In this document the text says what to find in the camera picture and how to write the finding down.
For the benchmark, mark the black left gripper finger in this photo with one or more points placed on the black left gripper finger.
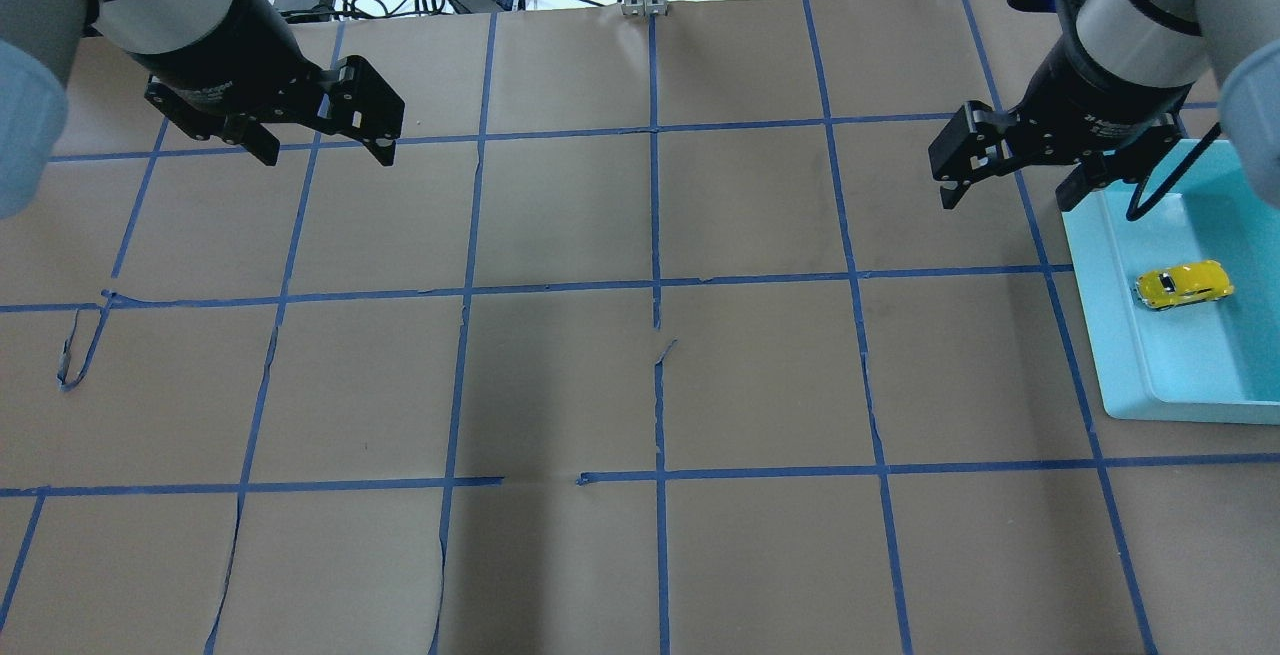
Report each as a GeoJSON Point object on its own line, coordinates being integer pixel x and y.
{"type": "Point", "coordinates": [261, 143]}
{"type": "Point", "coordinates": [383, 149]}

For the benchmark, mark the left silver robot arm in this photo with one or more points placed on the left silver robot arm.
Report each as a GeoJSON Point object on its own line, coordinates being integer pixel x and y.
{"type": "Point", "coordinates": [39, 44]}

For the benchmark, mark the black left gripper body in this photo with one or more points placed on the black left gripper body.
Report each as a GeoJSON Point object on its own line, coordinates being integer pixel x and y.
{"type": "Point", "coordinates": [222, 52]}

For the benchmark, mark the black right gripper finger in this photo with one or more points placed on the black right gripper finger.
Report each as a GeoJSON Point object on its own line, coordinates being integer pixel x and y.
{"type": "Point", "coordinates": [952, 192]}
{"type": "Point", "coordinates": [1075, 188]}

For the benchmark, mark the turquoise plastic storage bin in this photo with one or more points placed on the turquoise plastic storage bin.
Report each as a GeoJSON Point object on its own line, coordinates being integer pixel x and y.
{"type": "Point", "coordinates": [1216, 362]}

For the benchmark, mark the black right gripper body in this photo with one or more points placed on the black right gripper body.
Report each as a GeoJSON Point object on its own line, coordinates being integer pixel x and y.
{"type": "Point", "coordinates": [1090, 85]}

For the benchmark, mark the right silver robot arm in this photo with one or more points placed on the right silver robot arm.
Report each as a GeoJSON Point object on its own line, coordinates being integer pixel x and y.
{"type": "Point", "coordinates": [1167, 43]}

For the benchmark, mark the yellow beetle toy car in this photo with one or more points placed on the yellow beetle toy car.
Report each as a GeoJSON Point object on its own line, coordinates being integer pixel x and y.
{"type": "Point", "coordinates": [1186, 284]}

